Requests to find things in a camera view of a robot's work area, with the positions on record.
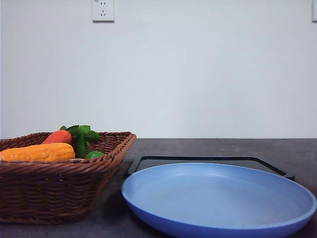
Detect white wall power socket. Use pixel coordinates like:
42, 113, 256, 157
91, 0, 115, 24

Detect green toy vegetable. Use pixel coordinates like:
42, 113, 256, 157
84, 151, 105, 159

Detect orange toy carrot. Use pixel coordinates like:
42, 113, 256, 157
42, 129, 72, 144

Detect black rectangular tray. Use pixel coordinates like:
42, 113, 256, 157
127, 156, 295, 181

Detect yellow toy corn cob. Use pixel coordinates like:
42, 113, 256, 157
0, 143, 76, 162

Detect brown wicker basket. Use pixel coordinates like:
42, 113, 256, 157
0, 131, 137, 225

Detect green carrot leaves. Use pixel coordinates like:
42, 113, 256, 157
60, 125, 100, 158

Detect blue round plate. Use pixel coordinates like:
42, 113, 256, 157
122, 163, 317, 238

